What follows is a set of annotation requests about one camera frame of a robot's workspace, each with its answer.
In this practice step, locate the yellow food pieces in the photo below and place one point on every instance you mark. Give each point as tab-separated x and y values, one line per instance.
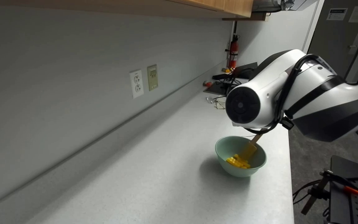
237	164

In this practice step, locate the wooden upper cabinet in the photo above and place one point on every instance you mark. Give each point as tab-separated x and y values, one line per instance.
207	9

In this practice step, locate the white wall power outlet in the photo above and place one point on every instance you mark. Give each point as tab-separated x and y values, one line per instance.
137	84

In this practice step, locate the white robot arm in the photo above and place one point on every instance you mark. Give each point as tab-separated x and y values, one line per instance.
299	90

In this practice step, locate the wooden spatula with yellow blade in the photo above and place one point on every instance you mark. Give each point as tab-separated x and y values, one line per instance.
250	149

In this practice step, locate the red fire extinguisher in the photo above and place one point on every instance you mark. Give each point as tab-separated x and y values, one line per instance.
232	50

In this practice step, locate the grey door with papers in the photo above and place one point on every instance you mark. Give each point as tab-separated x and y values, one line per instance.
336	38

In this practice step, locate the beige wall switch plate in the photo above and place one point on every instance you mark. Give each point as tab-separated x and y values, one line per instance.
152	78

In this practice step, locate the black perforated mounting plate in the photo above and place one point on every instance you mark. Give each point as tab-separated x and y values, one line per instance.
343	207

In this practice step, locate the mint green bowl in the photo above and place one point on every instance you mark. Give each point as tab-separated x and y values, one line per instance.
234	145

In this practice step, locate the orange handled black clamp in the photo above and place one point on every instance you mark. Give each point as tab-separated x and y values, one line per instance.
318	189

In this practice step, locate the crumpled beige cloth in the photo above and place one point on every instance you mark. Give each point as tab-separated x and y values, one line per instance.
217	103

